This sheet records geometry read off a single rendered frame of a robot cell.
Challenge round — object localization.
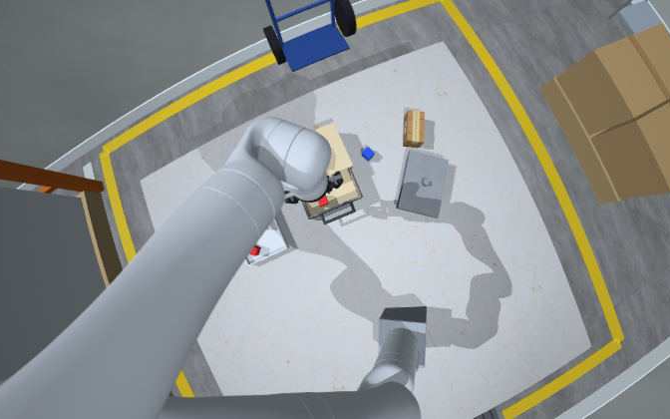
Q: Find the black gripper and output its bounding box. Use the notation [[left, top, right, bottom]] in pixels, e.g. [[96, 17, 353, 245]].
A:
[[284, 171, 344, 204]]

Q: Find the brown cardboard box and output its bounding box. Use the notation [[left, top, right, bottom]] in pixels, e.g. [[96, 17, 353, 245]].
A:
[[403, 110, 425, 148]]

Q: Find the blue block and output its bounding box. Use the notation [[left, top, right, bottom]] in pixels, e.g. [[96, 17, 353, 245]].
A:
[[362, 147, 374, 162]]

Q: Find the grey metal lid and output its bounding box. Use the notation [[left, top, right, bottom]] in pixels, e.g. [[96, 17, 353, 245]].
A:
[[397, 150, 449, 218]]

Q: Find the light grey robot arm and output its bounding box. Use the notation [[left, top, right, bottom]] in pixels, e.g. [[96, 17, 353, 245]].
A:
[[0, 117, 421, 419]]

